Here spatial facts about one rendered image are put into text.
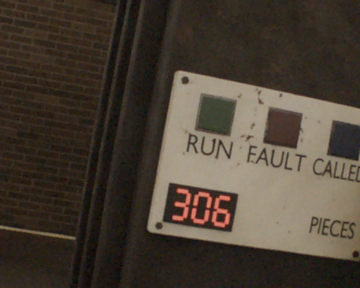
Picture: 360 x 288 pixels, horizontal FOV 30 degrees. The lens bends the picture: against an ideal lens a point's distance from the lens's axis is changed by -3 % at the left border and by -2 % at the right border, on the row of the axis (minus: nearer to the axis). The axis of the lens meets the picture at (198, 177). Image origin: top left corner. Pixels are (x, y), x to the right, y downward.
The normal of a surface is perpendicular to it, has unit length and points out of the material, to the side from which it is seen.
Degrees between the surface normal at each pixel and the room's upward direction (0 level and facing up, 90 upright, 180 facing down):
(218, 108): 90
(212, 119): 90
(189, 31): 90
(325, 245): 90
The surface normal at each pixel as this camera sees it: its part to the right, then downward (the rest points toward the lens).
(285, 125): 0.22, 0.09
